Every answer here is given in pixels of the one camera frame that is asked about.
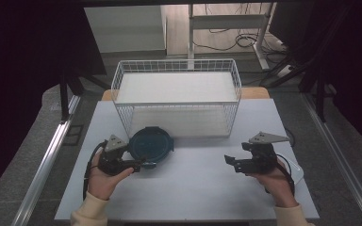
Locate wooden table board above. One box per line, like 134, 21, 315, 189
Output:
101, 87, 272, 102

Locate thin black cable loop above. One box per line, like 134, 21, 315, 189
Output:
284, 126, 297, 149

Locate round container dark blue lid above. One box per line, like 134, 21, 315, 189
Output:
127, 125, 175, 164

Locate hand-held gripper black cable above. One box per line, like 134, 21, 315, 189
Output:
82, 140, 107, 201
265, 153, 296, 196

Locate white metal desk frame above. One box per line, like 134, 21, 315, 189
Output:
187, 2, 277, 72

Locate aluminium rail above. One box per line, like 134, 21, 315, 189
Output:
301, 93, 362, 226
10, 93, 83, 226

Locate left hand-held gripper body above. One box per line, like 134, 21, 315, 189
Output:
97, 134, 134, 176

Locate left hand-held gripper black cable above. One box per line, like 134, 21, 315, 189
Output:
82, 140, 107, 201

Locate black curtain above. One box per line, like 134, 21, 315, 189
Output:
0, 0, 107, 205
268, 0, 362, 158

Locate black metal stand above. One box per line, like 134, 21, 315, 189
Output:
260, 56, 328, 123
58, 67, 111, 123

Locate right hand-held gripper black cable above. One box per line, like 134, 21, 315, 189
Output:
265, 153, 296, 196

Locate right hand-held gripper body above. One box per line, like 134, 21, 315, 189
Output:
240, 131, 290, 175

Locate black floor grate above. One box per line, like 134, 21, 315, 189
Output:
62, 124, 85, 147

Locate person's right hand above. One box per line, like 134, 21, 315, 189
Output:
249, 158, 298, 208

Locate white wire shelf rack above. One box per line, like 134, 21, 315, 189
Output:
110, 58, 243, 139

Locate black floor cables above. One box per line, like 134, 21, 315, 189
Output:
191, 3, 289, 64

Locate white power strip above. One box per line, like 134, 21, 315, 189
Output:
276, 64, 296, 78

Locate person's left hand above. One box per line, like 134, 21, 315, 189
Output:
88, 152, 135, 202

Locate white cabinet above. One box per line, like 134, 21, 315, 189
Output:
84, 4, 168, 55

